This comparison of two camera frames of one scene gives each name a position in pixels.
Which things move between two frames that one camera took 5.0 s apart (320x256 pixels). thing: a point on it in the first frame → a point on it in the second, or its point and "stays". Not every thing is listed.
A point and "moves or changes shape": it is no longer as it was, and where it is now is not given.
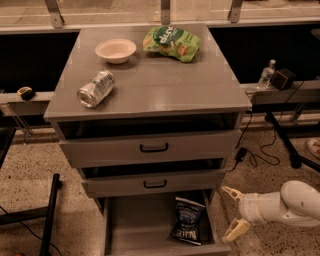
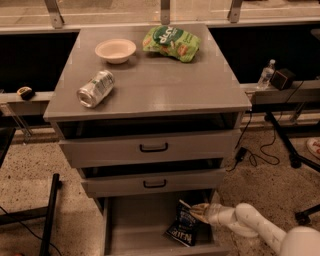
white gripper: x=250 y=208 → x=215 y=214
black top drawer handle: x=147 y=150 stays
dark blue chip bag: x=187 y=220 moves or changes shape
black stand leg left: x=47 y=211 stays
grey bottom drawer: x=142 y=226 stays
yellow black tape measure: x=26 y=93 stays
